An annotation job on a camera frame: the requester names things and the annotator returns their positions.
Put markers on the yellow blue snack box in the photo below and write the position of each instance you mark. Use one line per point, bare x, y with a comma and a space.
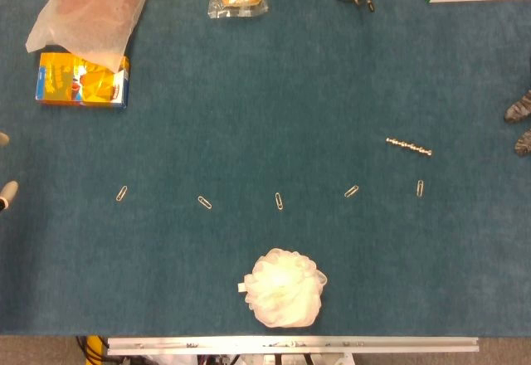
62, 83

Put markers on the aluminium profile rail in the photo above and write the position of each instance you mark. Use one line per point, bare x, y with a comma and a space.
290, 345

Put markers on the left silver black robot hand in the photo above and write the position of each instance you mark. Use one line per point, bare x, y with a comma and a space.
10, 193

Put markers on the translucent bag with pink contents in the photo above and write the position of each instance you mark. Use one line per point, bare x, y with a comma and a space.
91, 8

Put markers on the white mesh bath pouf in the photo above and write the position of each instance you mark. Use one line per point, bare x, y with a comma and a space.
282, 286

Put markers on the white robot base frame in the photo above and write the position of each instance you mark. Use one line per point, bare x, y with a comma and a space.
249, 360

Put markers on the paperclip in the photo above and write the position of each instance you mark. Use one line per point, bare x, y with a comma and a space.
279, 201
351, 191
420, 188
204, 202
121, 193

